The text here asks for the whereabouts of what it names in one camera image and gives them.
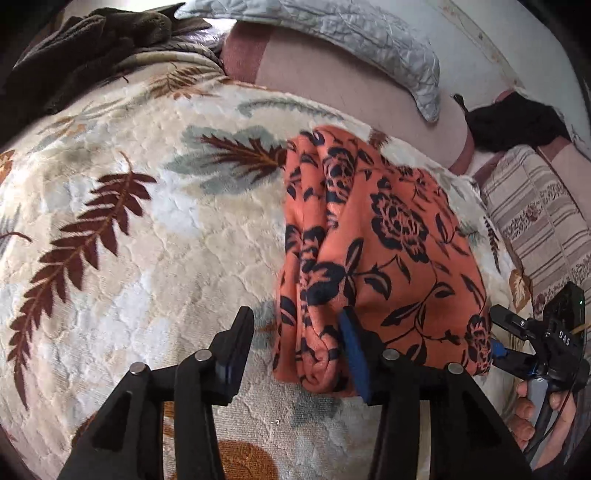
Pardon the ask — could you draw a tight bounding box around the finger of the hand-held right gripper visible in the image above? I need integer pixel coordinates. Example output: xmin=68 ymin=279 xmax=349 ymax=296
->
xmin=488 ymin=339 xmax=540 ymax=378
xmin=489 ymin=305 xmax=539 ymax=343

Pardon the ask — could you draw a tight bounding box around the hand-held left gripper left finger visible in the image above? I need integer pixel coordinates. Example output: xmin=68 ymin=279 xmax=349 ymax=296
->
xmin=55 ymin=305 xmax=256 ymax=480

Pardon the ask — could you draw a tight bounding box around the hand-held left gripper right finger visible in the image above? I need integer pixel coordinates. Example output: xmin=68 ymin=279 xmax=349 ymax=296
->
xmin=337 ymin=306 xmax=533 ymax=480

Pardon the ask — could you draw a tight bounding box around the orange floral garment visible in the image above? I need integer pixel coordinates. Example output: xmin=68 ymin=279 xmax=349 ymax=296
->
xmin=271 ymin=124 xmax=494 ymax=398

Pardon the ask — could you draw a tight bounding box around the person's right hand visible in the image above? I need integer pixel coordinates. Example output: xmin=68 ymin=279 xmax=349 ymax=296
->
xmin=507 ymin=382 xmax=581 ymax=455

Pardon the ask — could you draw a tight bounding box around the striped floral cushion cover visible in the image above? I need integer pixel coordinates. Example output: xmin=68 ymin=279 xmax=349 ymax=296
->
xmin=480 ymin=145 xmax=591 ymax=320

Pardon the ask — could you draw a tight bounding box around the cream leaf print blanket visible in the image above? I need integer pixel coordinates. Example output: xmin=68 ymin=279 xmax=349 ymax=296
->
xmin=0 ymin=60 xmax=537 ymax=480

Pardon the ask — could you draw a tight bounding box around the black garment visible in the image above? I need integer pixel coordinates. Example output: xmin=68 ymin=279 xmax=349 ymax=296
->
xmin=452 ymin=92 xmax=572 ymax=154

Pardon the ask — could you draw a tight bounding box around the pink quilted sofa cover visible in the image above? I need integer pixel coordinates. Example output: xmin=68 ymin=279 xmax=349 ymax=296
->
xmin=220 ymin=21 xmax=591 ymax=176

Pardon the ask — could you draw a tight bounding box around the beige striped blanket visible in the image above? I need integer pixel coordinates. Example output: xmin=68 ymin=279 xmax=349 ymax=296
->
xmin=110 ymin=27 xmax=228 ymax=80

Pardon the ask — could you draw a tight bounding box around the grey quilted pillow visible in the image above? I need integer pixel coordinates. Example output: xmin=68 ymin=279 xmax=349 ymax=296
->
xmin=174 ymin=0 xmax=442 ymax=123

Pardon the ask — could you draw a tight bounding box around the dark brown cloth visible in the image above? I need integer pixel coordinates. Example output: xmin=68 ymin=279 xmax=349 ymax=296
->
xmin=0 ymin=6 xmax=186 ymax=126

